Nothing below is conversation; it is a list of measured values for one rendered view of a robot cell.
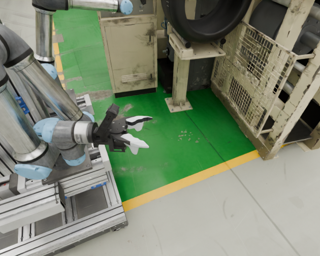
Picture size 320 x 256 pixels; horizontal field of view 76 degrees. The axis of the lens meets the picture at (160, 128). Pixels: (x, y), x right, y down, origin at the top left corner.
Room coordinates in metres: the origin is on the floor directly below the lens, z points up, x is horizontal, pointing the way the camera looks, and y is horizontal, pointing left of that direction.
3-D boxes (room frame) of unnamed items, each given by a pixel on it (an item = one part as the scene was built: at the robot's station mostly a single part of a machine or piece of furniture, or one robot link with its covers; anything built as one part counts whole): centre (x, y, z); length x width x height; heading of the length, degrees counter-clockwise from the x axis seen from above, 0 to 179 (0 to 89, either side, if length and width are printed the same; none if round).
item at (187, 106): (1.94, -0.22, 0.02); 0.27 x 0.27 x 0.04; 14
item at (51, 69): (1.08, 0.67, 0.88); 0.13 x 0.12 x 0.14; 31
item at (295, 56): (1.56, -0.68, 0.65); 0.90 x 0.02 x 0.70; 14
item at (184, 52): (1.67, -0.16, 0.84); 0.36 x 0.09 x 0.06; 14
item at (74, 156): (0.50, 0.32, 0.94); 0.11 x 0.08 x 0.11; 178
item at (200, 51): (1.70, -0.30, 0.80); 0.37 x 0.36 x 0.02; 104
